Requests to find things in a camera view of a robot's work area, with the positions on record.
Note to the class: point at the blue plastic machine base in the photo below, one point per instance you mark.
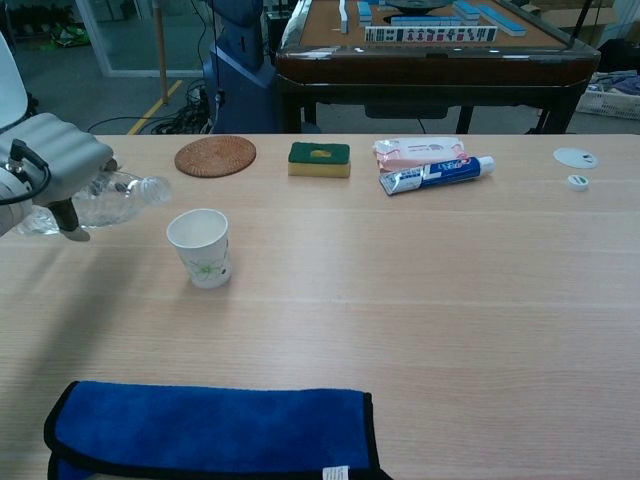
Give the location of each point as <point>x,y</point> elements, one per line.
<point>240,90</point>

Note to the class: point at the blue backed mahjong tile row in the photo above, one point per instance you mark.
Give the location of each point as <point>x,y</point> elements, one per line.
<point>430,20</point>
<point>492,17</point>
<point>365,12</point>

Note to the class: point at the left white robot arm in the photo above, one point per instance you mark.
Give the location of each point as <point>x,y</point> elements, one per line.
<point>10,210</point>

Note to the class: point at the white plastic mesh basket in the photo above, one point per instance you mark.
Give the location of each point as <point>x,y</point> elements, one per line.
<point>610,106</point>

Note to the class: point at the blue white toothpaste tube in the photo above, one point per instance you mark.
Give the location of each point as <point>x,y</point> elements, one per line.
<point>435,174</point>

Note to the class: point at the dark brown mahjong table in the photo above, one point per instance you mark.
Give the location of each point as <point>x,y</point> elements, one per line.
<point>430,75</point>

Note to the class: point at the pink wet wipes pack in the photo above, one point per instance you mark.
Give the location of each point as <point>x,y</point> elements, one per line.
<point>420,149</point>

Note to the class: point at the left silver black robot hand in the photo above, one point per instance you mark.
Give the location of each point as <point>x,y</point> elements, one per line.
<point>60,150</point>

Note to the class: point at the white paper cup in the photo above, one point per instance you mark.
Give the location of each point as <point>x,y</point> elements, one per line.
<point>202,250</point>

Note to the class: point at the green plastic bags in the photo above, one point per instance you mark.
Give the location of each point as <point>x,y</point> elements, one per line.
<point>67,39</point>

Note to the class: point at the clear plastic bottle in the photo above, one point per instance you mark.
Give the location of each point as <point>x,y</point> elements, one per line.
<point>120,200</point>

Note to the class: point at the blue microfiber cloth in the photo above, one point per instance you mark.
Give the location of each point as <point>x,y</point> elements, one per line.
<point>215,430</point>

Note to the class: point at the green yellow sponge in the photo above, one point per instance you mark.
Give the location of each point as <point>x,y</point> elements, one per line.
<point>319,161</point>

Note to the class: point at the cardboard box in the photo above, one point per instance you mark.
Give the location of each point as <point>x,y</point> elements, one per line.
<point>555,12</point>

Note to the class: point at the round woven rattan coaster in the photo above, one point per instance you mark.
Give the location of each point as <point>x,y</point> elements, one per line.
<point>215,157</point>

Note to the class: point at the wooden pole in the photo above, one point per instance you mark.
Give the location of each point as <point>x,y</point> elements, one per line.
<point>161,55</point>

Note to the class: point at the white faced mahjong tile row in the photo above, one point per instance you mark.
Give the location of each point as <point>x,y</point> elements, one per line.
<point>430,34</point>

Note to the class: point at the thin black rod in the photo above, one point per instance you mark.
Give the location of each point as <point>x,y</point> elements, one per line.
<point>577,27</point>

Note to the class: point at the white plastic chair shell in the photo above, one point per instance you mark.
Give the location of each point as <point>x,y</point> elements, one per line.
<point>10,90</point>

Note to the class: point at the small white round cap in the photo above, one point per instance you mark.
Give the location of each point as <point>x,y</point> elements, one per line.
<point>577,183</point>

